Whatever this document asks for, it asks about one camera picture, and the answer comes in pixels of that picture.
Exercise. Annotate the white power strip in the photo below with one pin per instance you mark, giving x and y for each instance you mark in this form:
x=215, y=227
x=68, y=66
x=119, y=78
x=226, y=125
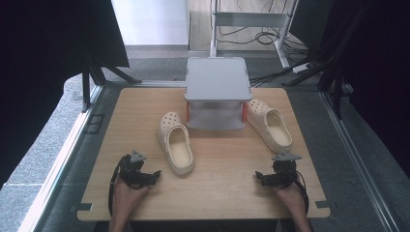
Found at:
x=301, y=67

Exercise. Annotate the aluminium frame rail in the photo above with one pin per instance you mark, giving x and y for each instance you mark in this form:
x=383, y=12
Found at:
x=61, y=161
x=354, y=154

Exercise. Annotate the white metal stand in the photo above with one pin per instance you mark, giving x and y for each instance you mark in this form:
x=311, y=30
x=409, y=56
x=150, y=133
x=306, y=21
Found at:
x=248, y=20

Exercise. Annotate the black tripod stand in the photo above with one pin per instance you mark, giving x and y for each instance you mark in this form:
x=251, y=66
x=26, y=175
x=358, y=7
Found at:
x=335, y=77
x=93, y=75

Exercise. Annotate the grey shoe rack shelf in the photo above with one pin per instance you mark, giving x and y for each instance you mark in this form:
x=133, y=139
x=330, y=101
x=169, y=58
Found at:
x=216, y=79

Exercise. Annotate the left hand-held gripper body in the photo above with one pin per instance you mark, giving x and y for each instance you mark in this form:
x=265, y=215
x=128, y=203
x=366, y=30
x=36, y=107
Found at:
x=130, y=170

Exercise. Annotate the cream clog shoe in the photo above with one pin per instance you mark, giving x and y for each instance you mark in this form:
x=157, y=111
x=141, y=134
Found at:
x=274, y=127
x=177, y=148

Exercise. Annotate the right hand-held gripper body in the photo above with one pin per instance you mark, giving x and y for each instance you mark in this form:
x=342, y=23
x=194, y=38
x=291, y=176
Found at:
x=284, y=170

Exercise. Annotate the black curtain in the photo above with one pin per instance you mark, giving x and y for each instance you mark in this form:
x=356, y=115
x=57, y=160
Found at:
x=48, y=48
x=380, y=64

